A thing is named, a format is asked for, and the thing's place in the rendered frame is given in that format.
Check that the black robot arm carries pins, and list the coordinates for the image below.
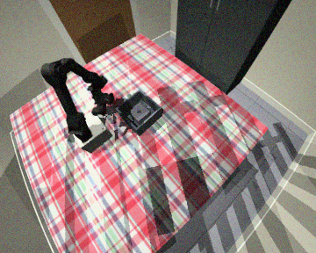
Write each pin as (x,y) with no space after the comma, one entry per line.
(55,74)

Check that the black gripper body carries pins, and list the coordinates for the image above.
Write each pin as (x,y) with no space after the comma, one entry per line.
(96,110)

